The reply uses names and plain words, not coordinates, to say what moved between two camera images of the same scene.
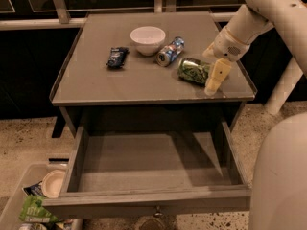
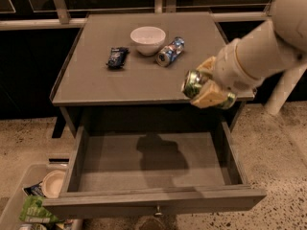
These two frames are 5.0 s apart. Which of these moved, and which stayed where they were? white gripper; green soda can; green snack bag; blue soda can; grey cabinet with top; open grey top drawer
Moved: white gripper; green soda can
Stayed: grey cabinet with top; green snack bag; blue soda can; open grey top drawer
